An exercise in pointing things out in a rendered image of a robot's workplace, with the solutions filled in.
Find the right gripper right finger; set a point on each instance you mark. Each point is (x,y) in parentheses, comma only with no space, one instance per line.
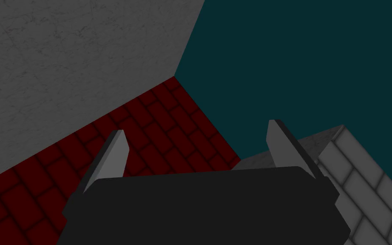
(284,149)

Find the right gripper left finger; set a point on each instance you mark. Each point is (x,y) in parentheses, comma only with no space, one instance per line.
(111,160)

